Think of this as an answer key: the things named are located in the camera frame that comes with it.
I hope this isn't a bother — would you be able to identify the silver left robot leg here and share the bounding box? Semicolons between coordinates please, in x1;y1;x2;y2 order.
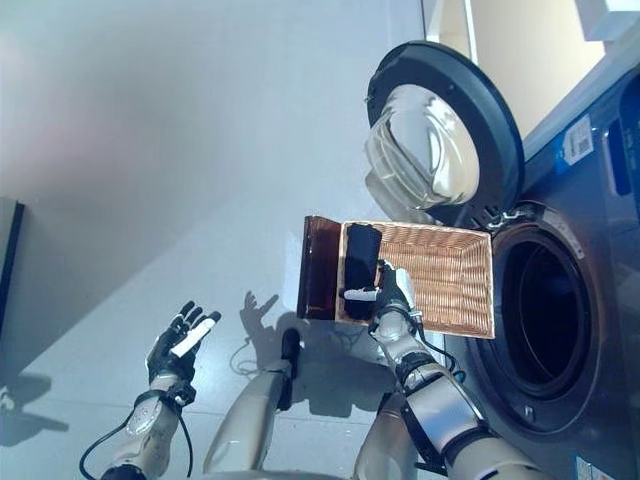
202;327;304;474

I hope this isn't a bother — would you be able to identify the glossy dark brown stool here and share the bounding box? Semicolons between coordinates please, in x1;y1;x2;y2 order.
295;214;346;321

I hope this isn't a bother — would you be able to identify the black garment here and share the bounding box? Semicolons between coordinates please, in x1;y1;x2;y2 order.
338;223;385;321

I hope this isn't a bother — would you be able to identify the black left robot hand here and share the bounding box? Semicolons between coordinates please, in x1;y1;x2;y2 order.
145;299;222;386

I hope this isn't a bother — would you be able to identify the white counter cabinet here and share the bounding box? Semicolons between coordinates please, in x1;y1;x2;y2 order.
419;0;640;146

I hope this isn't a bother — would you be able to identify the blue energy label sticker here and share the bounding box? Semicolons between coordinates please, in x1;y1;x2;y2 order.
553;113;596;174

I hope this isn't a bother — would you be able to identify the dark grey washing machine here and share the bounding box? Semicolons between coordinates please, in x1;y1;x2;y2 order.
439;64;640;480

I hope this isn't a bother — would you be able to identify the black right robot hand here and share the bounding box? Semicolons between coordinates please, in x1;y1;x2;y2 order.
339;258;416;321

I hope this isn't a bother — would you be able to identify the round glass washer door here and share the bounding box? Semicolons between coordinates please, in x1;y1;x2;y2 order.
363;40;526;224

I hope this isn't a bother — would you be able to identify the silver right robot leg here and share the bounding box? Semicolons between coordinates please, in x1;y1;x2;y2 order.
352;389;421;480

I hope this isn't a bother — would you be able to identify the rectangular wicker laundry basket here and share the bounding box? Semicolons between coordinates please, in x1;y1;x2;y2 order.
330;219;497;341

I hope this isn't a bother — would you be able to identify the silver robot leg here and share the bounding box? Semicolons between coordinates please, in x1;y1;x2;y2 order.
202;327;304;474
352;389;421;480

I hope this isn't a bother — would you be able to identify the colourful label sticker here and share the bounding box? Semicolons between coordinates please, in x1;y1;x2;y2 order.
573;455;599;480

